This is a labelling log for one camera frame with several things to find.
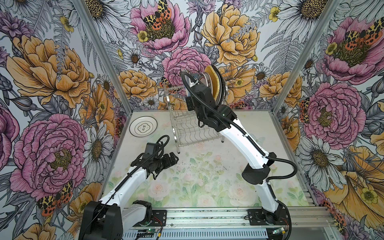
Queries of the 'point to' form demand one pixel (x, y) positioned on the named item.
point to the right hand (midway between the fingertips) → (193, 95)
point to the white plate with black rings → (143, 126)
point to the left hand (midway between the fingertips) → (171, 166)
